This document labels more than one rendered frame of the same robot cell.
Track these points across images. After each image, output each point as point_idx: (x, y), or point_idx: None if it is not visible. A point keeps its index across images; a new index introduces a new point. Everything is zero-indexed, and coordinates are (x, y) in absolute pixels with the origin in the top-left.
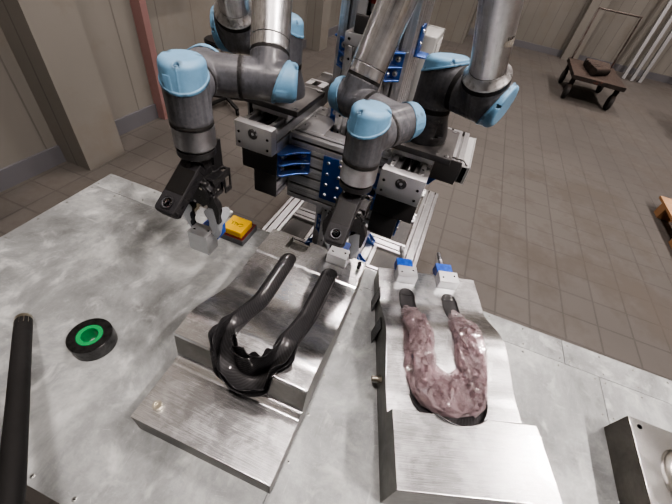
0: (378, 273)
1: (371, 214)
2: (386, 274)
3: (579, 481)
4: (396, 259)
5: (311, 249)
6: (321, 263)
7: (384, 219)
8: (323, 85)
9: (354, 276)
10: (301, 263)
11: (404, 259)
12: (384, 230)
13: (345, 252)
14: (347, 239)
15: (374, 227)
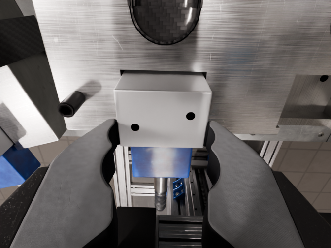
0: (47, 120)
1: (153, 240)
2: (25, 125)
3: None
4: (25, 177)
5: (269, 106)
6: (216, 53)
7: (129, 238)
8: None
9: (66, 46)
10: (305, 11)
11: (6, 184)
12: (127, 217)
13: (136, 131)
14: (162, 187)
15: (144, 217)
